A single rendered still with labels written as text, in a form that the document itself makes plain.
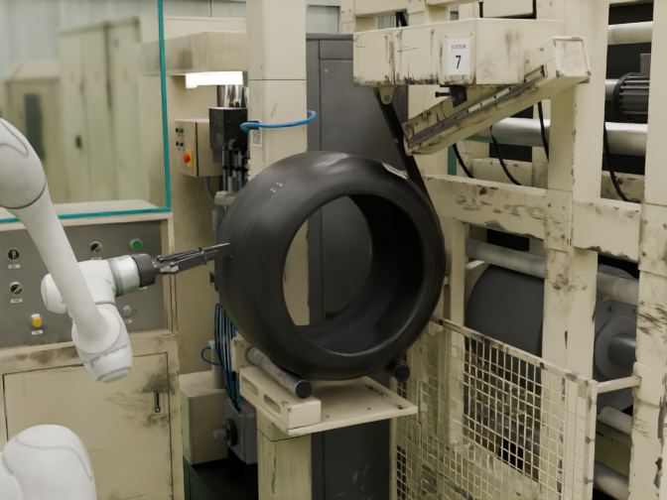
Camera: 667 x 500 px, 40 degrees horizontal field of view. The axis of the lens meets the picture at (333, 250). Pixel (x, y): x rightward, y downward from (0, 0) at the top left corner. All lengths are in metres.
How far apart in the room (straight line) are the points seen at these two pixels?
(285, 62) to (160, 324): 0.90
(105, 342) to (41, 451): 0.36
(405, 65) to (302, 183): 0.42
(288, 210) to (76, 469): 0.78
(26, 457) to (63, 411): 1.08
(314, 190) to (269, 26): 0.56
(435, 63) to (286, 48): 0.49
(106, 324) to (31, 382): 0.81
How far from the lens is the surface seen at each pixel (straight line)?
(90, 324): 1.94
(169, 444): 2.92
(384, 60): 2.43
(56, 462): 1.72
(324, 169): 2.19
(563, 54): 2.10
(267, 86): 2.50
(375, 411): 2.40
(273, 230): 2.13
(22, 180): 1.64
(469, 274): 3.11
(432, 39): 2.23
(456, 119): 2.38
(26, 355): 2.74
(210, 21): 5.82
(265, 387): 2.40
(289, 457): 2.74
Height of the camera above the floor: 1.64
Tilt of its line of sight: 10 degrees down
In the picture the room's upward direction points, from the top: straight up
